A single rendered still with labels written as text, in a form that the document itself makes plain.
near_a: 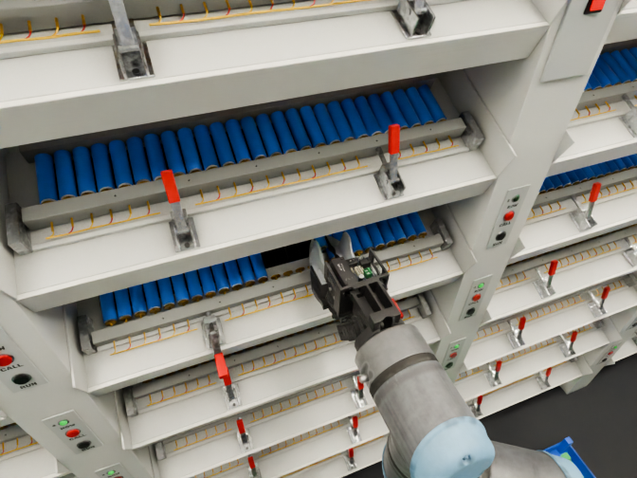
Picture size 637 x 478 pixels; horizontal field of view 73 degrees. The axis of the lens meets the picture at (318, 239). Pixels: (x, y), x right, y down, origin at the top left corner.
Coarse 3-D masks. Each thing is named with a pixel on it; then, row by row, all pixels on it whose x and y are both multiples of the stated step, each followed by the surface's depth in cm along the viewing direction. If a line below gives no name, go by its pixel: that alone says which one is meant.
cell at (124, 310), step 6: (126, 288) 64; (120, 294) 63; (126, 294) 64; (120, 300) 63; (126, 300) 63; (120, 306) 62; (126, 306) 63; (120, 312) 62; (126, 312) 62; (120, 318) 63
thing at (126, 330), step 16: (416, 240) 73; (432, 240) 74; (384, 256) 71; (400, 256) 72; (432, 256) 74; (304, 272) 68; (256, 288) 66; (272, 288) 66; (288, 288) 67; (192, 304) 64; (208, 304) 64; (224, 304) 64; (240, 304) 66; (256, 304) 66; (144, 320) 62; (160, 320) 62; (176, 320) 62; (96, 336) 60; (112, 336) 60; (128, 336) 61; (144, 336) 62; (160, 336) 62
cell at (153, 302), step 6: (150, 282) 65; (144, 288) 64; (150, 288) 64; (156, 288) 65; (150, 294) 64; (156, 294) 64; (150, 300) 63; (156, 300) 64; (150, 306) 63; (156, 306) 64
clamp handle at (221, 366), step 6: (210, 336) 62; (216, 336) 62; (216, 342) 61; (216, 348) 61; (216, 354) 60; (222, 354) 60; (216, 360) 59; (222, 360) 59; (216, 366) 59; (222, 366) 59; (222, 372) 58
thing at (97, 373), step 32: (448, 224) 75; (448, 256) 76; (416, 288) 72; (64, 320) 58; (96, 320) 63; (224, 320) 66; (256, 320) 66; (288, 320) 67; (320, 320) 69; (96, 352) 61; (128, 352) 62; (160, 352) 62; (192, 352) 63; (224, 352) 66; (96, 384) 60; (128, 384) 63
